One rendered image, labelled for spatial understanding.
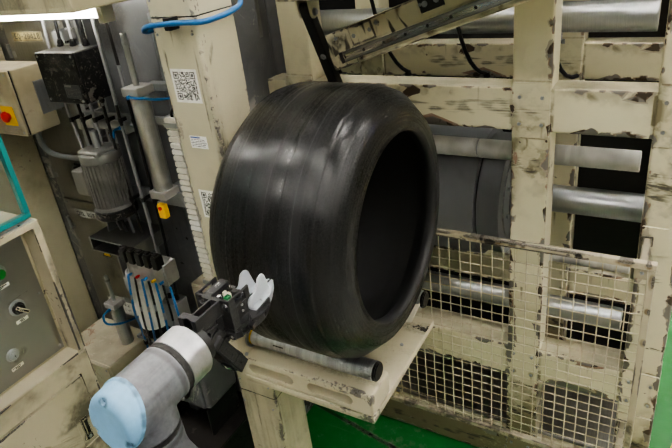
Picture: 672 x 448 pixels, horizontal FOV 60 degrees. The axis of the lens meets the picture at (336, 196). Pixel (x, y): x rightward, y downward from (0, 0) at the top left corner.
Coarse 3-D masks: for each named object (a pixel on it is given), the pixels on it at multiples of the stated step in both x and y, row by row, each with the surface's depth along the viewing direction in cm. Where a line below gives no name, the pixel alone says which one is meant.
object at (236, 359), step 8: (216, 344) 93; (224, 344) 95; (216, 352) 94; (224, 352) 95; (232, 352) 97; (240, 352) 101; (224, 360) 97; (232, 360) 97; (240, 360) 99; (232, 368) 99; (240, 368) 100
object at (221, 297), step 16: (224, 288) 97; (208, 304) 93; (224, 304) 93; (240, 304) 95; (192, 320) 89; (208, 320) 91; (224, 320) 94; (240, 320) 97; (208, 336) 89; (224, 336) 95; (240, 336) 96
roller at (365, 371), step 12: (252, 336) 141; (276, 348) 138; (288, 348) 136; (300, 348) 135; (312, 360) 134; (324, 360) 132; (336, 360) 130; (348, 360) 129; (360, 360) 128; (372, 360) 128; (348, 372) 129; (360, 372) 127; (372, 372) 126
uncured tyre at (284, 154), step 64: (256, 128) 113; (320, 128) 107; (384, 128) 113; (256, 192) 107; (320, 192) 102; (384, 192) 157; (256, 256) 108; (320, 256) 103; (384, 256) 155; (320, 320) 108; (384, 320) 127
